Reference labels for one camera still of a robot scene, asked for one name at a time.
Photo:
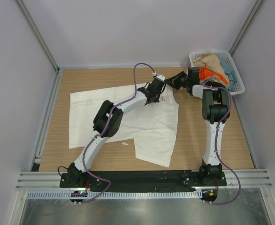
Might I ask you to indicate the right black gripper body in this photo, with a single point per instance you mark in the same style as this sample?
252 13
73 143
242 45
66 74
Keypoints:
181 80

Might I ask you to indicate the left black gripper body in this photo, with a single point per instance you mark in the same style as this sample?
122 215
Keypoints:
153 94

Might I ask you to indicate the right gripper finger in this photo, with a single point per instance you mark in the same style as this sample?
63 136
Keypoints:
178 80
178 86

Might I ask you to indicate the white t shirt red print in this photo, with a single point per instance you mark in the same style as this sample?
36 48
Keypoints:
152 127

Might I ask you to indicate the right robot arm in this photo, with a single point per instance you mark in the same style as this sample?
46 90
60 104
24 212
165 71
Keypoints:
216 107

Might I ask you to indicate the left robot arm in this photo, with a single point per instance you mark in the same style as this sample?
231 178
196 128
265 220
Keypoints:
106 124

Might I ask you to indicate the orange garment in basket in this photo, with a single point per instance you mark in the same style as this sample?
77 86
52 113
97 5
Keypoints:
210 75

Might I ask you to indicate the beige garment in basket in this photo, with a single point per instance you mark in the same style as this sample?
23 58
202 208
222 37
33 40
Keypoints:
210 60

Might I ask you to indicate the light blue garment in basket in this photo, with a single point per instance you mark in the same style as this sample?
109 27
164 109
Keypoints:
230 73

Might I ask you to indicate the white plastic basket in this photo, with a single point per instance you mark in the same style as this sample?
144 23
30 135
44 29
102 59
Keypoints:
226 57

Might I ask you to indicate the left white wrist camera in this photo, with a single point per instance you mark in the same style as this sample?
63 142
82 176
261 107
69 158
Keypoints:
158 76

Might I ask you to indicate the right corner aluminium post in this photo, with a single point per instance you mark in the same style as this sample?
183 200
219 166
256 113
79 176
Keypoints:
246 25

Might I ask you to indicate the corner aluminium post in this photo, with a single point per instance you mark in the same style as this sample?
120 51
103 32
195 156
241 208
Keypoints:
28 18
246 25

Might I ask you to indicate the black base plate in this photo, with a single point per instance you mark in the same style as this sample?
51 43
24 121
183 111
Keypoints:
143 181

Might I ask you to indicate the white slotted cable duct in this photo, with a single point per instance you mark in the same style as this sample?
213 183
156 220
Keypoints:
68 194

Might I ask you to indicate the left corner aluminium post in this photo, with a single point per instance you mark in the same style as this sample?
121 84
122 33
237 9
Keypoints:
28 18

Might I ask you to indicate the aluminium rail frame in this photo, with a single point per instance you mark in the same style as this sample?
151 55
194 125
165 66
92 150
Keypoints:
249 178

